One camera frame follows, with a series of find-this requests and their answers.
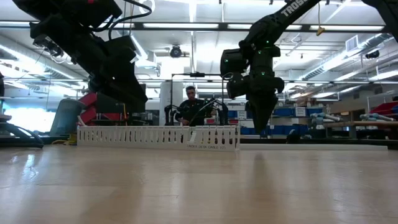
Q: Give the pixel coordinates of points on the red bin shelf rack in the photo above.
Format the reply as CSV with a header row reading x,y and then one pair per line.
x,y
88,109

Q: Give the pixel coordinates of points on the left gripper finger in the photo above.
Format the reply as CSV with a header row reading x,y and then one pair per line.
x,y
124,93

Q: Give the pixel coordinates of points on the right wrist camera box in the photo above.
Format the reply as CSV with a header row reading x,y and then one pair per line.
x,y
233,62

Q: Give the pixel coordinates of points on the black ceiling camera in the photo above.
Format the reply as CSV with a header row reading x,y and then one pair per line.
x,y
53,48
175,51

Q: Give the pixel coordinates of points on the person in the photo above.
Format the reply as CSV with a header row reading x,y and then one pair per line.
x,y
192,109

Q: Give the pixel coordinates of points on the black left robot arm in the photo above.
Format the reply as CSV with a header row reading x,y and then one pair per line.
x,y
62,18

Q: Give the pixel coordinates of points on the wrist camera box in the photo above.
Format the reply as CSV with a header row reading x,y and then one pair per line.
x,y
121,48
233,62

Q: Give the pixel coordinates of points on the black monitor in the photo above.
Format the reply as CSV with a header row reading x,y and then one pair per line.
x,y
136,107

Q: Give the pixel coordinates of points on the blue storage bin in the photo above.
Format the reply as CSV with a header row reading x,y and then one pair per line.
x,y
236,114
295,111

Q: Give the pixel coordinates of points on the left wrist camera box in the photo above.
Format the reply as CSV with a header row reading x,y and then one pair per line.
x,y
121,48

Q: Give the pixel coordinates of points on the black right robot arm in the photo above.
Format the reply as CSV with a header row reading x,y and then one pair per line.
x,y
280,18

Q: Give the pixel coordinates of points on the black overhead light bar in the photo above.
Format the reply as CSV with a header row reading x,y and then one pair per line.
x,y
186,26

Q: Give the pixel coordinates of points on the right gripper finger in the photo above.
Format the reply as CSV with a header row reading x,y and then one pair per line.
x,y
261,115

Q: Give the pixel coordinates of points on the grey waste bin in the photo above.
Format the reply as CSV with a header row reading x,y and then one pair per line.
x,y
66,116

